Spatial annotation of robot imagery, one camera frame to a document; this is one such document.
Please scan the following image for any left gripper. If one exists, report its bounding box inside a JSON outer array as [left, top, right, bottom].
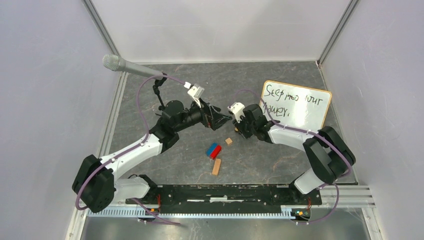
[[174, 97, 232, 133]]

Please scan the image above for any white whiteboard wooden frame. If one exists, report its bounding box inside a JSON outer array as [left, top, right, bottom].
[[259, 80, 332, 131]]

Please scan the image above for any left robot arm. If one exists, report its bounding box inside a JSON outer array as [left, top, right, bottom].
[[71, 100, 232, 213]]

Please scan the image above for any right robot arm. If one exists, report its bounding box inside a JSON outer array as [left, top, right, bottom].
[[228, 102, 356, 204]]

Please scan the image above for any small wooden cube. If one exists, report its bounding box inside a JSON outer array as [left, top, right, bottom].
[[225, 138, 233, 145]]

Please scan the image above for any blue and red block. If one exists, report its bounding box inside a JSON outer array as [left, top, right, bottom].
[[206, 142, 222, 160]]

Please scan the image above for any long wooden block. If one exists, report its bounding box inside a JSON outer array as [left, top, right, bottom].
[[211, 158, 222, 176]]

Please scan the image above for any black microphone tripod stand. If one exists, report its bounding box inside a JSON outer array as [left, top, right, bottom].
[[152, 77, 168, 111]]

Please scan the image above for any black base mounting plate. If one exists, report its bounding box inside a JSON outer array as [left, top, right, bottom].
[[139, 184, 323, 214]]

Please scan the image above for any silver microphone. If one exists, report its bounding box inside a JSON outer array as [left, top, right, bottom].
[[102, 54, 166, 80]]

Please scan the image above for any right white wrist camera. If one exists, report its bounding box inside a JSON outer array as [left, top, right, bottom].
[[229, 102, 245, 123]]

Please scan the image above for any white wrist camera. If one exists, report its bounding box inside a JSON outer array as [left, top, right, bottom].
[[229, 102, 245, 123], [183, 81, 205, 107]]

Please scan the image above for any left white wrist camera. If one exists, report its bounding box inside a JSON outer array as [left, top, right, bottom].
[[183, 81, 205, 107]]

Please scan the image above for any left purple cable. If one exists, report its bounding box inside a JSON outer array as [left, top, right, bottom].
[[74, 74, 186, 226]]

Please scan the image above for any purple cable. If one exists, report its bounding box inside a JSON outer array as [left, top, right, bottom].
[[231, 88, 354, 225], [74, 74, 186, 226]]

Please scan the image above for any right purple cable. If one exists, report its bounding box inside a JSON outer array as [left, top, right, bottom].
[[231, 88, 354, 225]]

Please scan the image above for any aluminium rail frame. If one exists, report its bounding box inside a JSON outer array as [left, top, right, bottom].
[[66, 185, 384, 240]]

